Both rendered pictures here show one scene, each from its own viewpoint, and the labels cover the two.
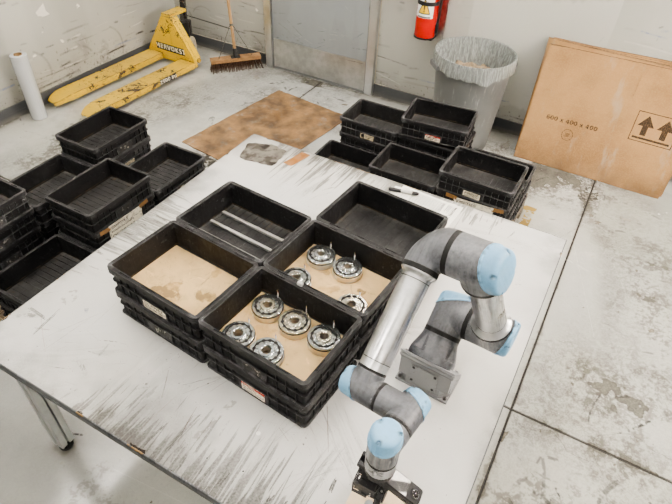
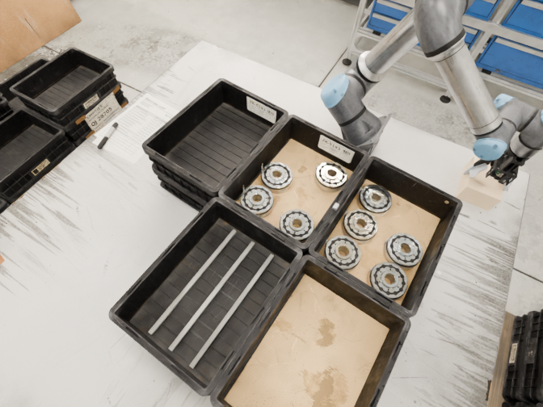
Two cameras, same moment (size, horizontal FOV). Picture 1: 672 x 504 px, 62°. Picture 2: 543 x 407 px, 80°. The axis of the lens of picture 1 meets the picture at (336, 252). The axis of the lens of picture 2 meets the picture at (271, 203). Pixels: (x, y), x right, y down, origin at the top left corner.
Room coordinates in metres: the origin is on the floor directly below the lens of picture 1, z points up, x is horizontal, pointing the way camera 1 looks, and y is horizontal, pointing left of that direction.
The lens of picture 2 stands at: (1.43, 0.56, 1.72)
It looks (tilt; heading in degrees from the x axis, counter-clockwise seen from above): 60 degrees down; 268
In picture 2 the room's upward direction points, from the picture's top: 5 degrees clockwise
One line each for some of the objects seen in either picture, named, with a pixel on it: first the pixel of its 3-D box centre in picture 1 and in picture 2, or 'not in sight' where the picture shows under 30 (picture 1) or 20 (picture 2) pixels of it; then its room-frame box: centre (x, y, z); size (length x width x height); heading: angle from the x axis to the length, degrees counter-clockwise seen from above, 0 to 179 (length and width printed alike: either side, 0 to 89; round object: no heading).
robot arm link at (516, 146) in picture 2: (380, 462); (526, 145); (0.63, -0.13, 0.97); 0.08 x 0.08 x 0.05
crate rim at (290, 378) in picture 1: (280, 322); (388, 227); (1.08, 0.15, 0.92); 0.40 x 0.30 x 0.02; 58
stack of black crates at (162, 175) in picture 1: (166, 190); not in sight; (2.52, 0.97, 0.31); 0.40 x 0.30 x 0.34; 153
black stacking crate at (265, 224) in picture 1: (245, 231); (214, 288); (1.55, 0.33, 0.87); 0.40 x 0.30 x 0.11; 58
